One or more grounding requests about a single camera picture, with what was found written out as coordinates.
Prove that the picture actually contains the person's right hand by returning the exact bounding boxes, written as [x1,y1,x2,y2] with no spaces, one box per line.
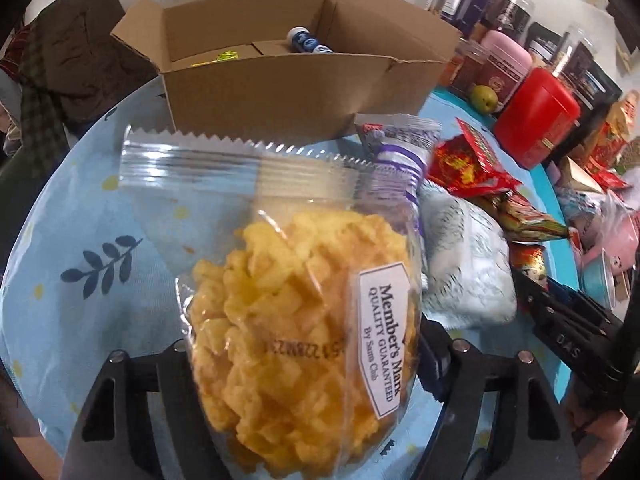
[562,395,630,480]

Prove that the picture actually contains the dark blue pouch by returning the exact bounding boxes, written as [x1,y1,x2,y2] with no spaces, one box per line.
[580,60,623,111]

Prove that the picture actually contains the small red snack packet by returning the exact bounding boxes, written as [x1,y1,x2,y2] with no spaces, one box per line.
[510,241,548,286]

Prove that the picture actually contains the clear bag of yellow snacks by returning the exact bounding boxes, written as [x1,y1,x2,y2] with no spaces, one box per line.
[121,125,426,480]

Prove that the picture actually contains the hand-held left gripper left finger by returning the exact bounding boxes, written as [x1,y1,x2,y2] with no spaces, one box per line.
[62,340,221,480]

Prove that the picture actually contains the light blue bowl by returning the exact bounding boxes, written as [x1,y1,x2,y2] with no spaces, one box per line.
[580,250,618,311]

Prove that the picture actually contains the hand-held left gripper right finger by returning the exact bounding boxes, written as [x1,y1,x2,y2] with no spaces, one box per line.
[417,317,583,480]

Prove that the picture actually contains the blue leaf print tablecloth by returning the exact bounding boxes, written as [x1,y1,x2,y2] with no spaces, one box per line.
[0,75,591,480]

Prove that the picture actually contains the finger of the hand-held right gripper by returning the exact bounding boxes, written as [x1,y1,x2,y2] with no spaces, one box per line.
[512,260,608,376]
[545,280,626,341]

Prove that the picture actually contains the clear jar dark contents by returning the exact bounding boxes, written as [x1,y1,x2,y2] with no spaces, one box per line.
[552,22,596,81]

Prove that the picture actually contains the yellow green packet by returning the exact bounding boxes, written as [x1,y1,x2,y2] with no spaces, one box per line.
[190,47,238,67]

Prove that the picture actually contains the dark label clear jar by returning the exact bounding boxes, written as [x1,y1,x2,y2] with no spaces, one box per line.
[492,0,536,43]

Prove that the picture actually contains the pink container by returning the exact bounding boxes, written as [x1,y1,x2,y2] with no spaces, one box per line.
[475,30,533,106]

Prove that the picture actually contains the dark clothes pile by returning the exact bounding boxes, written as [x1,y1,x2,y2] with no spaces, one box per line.
[0,0,156,161]

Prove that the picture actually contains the red tin container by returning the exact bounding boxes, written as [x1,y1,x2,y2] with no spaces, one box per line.
[492,67,583,171]

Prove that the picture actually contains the white patterned snack packet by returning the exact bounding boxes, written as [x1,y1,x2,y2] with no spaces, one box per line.
[417,182,518,328]

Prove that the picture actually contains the black pouch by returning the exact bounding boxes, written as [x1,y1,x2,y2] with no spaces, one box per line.
[527,22,563,61]

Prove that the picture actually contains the jar with red contents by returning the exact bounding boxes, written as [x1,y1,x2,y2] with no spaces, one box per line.
[440,40,488,96]

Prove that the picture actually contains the blue white bottle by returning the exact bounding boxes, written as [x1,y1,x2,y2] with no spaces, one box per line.
[286,26,335,55]

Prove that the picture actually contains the pink bowl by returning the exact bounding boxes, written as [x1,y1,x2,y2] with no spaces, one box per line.
[600,205,640,276]

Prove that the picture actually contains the purple white snack packet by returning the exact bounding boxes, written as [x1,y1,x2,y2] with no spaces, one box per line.
[355,114,443,261]

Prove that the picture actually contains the yellow green fruit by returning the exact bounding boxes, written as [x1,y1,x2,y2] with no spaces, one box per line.
[467,85,499,112]

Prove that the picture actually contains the cardboard box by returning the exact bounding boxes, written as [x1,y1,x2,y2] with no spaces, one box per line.
[110,0,463,141]

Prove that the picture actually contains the red green snack packet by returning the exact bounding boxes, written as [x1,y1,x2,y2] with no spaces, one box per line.
[482,190,571,243]

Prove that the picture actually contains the red yellow snack packet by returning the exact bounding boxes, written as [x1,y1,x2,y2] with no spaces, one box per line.
[427,117,523,198]

